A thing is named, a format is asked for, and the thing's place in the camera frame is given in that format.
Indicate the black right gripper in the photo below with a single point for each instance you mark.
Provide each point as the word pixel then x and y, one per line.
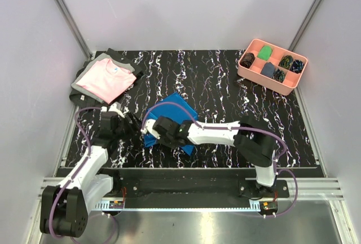
pixel 174 146

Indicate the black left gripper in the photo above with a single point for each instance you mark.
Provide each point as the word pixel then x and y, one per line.
pixel 134 128

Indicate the blue satin napkin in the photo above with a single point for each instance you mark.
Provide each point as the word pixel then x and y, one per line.
pixel 173 112

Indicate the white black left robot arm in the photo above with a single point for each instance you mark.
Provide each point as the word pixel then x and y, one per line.
pixel 65 207

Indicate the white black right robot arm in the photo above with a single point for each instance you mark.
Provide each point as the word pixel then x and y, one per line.
pixel 256 145

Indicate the pink folded shirt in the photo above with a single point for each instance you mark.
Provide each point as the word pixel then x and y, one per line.
pixel 98 79

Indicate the black folded garment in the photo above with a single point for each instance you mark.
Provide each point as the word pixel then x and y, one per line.
pixel 104 79

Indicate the grey folded shirt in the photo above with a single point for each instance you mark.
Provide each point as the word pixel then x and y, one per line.
pixel 81 86

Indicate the brown patterned rolled tie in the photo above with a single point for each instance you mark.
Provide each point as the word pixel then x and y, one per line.
pixel 247 60

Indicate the grey rolled cloth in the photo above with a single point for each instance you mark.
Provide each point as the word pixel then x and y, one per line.
pixel 268 70

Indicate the dark green patterned rolled tie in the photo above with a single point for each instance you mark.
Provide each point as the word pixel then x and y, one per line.
pixel 279 75

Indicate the pink divided organizer tray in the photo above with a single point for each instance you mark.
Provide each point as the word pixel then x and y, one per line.
pixel 253 73

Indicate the green rolled cloth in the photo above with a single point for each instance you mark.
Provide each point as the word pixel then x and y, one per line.
pixel 265 52

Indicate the blue yellow patterned rolled tie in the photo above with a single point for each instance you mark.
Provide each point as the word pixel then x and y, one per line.
pixel 286 62

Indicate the dark blue patterned rolled tie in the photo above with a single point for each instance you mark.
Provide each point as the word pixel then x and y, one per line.
pixel 297 66

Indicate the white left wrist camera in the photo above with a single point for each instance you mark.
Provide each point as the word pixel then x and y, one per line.
pixel 115 107

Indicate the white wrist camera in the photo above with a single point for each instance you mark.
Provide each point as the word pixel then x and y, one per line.
pixel 147 128
pixel 115 107

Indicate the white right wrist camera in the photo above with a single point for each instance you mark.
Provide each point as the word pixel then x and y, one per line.
pixel 147 128

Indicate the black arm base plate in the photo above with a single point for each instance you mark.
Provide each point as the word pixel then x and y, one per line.
pixel 192 189

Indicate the grey slotted cable duct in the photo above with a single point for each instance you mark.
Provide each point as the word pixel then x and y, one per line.
pixel 109 205

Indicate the aluminium frame rail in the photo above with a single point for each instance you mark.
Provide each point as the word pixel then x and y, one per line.
pixel 72 25

